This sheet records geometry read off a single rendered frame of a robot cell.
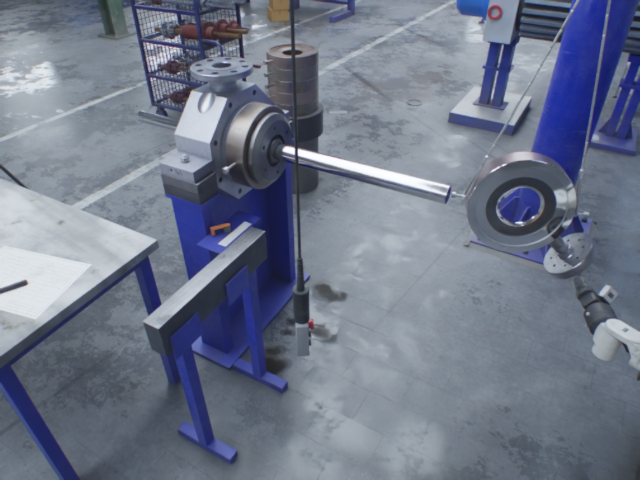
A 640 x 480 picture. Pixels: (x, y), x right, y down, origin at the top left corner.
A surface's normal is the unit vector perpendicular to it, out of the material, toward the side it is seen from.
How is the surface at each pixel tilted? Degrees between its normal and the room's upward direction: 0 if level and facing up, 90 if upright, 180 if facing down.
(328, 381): 0
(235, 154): 78
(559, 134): 90
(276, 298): 0
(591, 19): 90
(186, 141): 90
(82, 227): 0
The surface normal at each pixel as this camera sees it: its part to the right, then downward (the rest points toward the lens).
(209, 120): -0.34, -0.19
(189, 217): -0.48, 0.52
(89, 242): 0.00, -0.80
